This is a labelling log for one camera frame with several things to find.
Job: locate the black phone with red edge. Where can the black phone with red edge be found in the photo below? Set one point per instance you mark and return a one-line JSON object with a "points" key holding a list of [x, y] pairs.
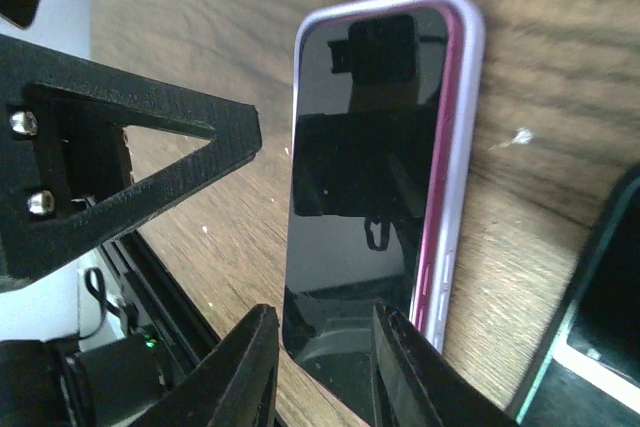
{"points": [[375, 101]]}

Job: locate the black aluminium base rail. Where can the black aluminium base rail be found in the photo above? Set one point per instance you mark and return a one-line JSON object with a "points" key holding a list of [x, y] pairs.
{"points": [[154, 299]]}

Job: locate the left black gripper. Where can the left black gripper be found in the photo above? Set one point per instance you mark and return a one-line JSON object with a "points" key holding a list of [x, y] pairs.
{"points": [[66, 170]]}

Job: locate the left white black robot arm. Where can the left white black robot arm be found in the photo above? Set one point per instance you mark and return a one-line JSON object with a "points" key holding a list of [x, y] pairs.
{"points": [[96, 373]]}

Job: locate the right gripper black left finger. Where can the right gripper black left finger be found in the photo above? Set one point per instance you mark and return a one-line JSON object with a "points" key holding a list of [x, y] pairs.
{"points": [[234, 385]]}

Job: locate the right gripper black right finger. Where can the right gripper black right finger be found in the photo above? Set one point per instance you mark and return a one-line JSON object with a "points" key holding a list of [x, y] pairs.
{"points": [[413, 385]]}

